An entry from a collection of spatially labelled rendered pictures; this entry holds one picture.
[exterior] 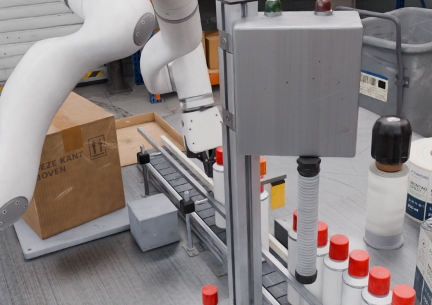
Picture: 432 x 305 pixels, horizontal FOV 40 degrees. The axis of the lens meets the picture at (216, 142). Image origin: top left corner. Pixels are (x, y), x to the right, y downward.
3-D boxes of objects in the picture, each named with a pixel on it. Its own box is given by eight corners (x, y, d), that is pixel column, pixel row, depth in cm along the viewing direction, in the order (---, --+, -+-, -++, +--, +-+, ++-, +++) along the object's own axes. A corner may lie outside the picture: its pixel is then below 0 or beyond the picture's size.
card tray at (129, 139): (188, 150, 195) (187, 139, 193) (112, 169, 185) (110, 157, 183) (155, 121, 219) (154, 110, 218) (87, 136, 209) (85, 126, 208)
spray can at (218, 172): (240, 226, 143) (238, 150, 134) (221, 232, 141) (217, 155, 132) (230, 216, 147) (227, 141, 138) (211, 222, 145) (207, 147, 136)
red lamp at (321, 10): (333, 15, 81) (333, -1, 80) (314, 15, 82) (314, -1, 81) (332, 11, 83) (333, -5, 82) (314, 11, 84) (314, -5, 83)
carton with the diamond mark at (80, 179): (126, 206, 159) (114, 114, 148) (42, 240, 146) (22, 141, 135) (78, 169, 181) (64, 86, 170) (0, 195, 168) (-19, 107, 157)
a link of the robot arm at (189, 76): (174, 100, 140) (213, 92, 140) (162, 46, 139) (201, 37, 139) (175, 99, 148) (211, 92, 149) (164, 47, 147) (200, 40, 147)
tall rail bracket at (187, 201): (215, 246, 144) (211, 187, 137) (188, 255, 141) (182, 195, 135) (209, 239, 147) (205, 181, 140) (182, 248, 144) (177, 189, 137)
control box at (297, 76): (355, 159, 83) (364, 26, 75) (236, 156, 86) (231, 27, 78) (351, 130, 92) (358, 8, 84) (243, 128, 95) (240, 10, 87)
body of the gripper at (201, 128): (183, 108, 139) (193, 154, 140) (222, 99, 143) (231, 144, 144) (173, 109, 146) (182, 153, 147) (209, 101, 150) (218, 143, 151)
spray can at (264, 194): (273, 259, 130) (272, 177, 122) (252, 266, 128) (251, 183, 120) (261, 247, 134) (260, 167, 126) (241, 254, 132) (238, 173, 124)
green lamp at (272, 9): (281, 16, 82) (281, -1, 81) (263, 16, 83) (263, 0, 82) (282, 12, 85) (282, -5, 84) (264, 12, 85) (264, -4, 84)
